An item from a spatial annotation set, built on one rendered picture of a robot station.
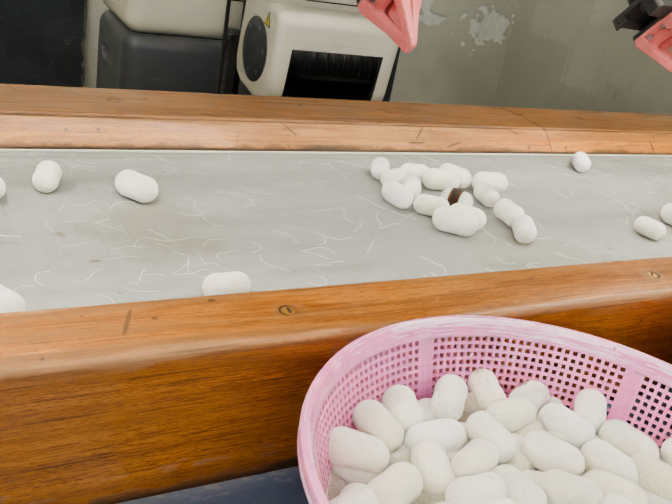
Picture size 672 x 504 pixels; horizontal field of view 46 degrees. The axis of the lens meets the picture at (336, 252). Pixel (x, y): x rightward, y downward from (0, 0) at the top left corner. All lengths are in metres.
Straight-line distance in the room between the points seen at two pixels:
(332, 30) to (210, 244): 0.76
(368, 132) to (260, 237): 0.29
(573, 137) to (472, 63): 2.27
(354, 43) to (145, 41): 0.40
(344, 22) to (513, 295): 0.83
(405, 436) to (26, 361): 0.19
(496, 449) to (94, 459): 0.20
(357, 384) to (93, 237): 0.23
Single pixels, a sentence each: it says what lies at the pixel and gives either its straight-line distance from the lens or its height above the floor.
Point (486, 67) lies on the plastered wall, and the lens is 3.34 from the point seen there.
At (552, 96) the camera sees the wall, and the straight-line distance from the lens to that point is 3.14.
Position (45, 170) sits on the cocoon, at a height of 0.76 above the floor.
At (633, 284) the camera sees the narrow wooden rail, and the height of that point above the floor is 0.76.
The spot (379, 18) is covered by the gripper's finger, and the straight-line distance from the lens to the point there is 0.83.
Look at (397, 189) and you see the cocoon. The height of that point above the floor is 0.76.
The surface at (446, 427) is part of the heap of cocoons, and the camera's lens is 0.42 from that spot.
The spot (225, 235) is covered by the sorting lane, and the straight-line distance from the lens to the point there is 0.59.
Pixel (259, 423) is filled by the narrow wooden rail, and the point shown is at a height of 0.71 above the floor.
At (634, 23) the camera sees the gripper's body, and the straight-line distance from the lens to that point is 1.08.
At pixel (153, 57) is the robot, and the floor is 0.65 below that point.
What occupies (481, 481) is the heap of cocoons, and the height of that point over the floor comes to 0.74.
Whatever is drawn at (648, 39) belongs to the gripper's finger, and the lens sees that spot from 1.07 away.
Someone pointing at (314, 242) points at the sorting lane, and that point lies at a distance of 0.60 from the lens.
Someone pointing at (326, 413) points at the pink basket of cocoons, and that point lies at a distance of 0.40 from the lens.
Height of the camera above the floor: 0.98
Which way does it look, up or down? 24 degrees down
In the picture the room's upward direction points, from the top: 11 degrees clockwise
